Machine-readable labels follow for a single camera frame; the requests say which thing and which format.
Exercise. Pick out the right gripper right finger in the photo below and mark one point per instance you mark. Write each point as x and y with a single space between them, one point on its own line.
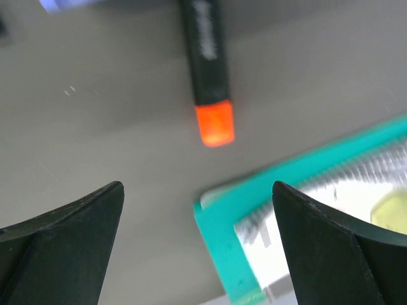
335 258

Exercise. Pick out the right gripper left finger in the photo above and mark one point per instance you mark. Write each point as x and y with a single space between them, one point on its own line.
61 256

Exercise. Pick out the orange highlighter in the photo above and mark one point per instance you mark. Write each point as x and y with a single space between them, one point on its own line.
204 41

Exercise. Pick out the purple drawer box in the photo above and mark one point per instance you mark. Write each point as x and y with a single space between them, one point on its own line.
56 6

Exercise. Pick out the yellow mug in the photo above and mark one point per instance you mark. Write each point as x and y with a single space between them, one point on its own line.
390 212

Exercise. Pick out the teal tray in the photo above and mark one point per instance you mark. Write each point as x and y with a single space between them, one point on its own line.
219 209

